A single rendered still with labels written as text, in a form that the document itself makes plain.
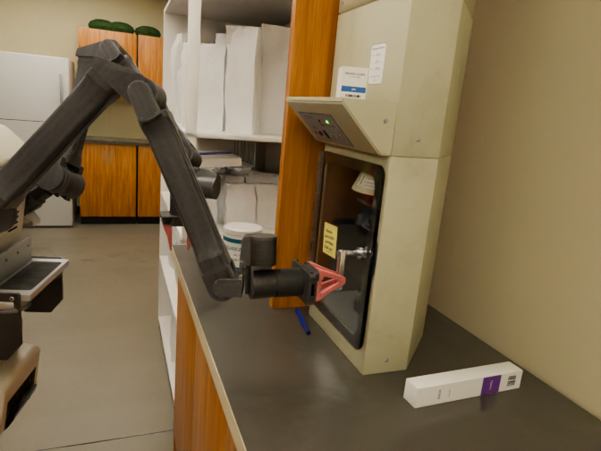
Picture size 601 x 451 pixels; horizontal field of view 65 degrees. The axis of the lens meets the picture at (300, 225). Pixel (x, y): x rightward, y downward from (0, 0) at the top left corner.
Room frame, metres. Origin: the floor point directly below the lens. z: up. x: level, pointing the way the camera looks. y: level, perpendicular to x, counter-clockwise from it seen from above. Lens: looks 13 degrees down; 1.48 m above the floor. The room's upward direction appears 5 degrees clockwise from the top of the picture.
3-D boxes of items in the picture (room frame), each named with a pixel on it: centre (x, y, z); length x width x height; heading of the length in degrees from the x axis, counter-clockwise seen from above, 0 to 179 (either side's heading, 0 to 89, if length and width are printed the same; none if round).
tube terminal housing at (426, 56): (1.12, -0.22, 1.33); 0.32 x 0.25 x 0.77; 22
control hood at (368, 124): (1.05, -0.05, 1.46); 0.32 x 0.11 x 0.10; 22
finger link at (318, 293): (0.94, -0.06, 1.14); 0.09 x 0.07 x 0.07; 112
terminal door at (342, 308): (1.07, -0.10, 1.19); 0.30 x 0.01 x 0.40; 21
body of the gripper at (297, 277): (0.91, 0.01, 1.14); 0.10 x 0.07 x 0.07; 22
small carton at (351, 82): (0.98, -0.08, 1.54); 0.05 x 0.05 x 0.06; 7
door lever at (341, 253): (0.96, -0.11, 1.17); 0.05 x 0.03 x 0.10; 111
